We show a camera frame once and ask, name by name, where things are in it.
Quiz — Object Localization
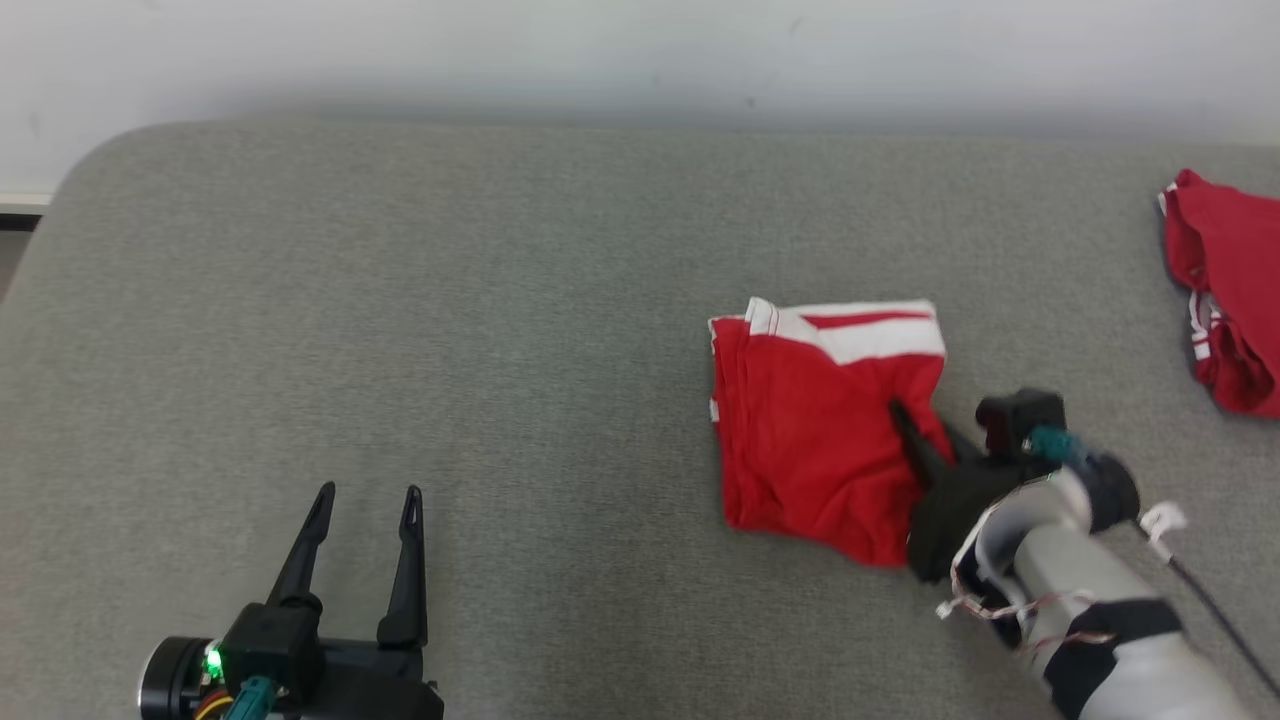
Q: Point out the thin white red wire bundle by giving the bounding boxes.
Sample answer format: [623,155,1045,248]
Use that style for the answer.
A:
[935,500,1116,656]

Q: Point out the white cable tie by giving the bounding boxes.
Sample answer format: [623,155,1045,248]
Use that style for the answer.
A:
[1138,502,1189,563]

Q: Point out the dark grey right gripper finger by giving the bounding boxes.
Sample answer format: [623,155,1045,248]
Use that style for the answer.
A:
[942,423,988,468]
[888,399,958,494]

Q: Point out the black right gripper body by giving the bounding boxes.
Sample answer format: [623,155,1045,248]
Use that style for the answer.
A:
[905,454,1053,585]

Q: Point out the red jersey shirt white sleeves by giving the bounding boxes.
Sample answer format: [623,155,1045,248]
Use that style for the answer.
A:
[1158,168,1280,419]

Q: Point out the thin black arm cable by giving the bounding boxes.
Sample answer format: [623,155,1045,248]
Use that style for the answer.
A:
[1135,520,1280,701]

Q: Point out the teal right camera cable connector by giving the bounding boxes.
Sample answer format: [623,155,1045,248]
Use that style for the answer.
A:
[1024,426,1091,469]

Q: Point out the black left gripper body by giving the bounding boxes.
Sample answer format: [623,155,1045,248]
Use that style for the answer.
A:
[268,640,447,720]

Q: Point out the white wall baseboard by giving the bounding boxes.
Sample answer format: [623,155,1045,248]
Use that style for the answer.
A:
[0,190,53,233]

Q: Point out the teal left camera cable connector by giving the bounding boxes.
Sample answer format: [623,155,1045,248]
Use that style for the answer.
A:
[222,676,278,720]

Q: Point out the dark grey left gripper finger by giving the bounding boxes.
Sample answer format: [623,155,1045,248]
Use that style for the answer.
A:
[265,481,337,617]
[377,484,430,650]

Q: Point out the red shorts white trim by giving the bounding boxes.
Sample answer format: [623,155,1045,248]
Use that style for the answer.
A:
[707,296,956,569]

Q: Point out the teal camera cable connector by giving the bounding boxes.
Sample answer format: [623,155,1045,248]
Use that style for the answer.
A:
[222,676,278,720]
[1024,426,1091,469]

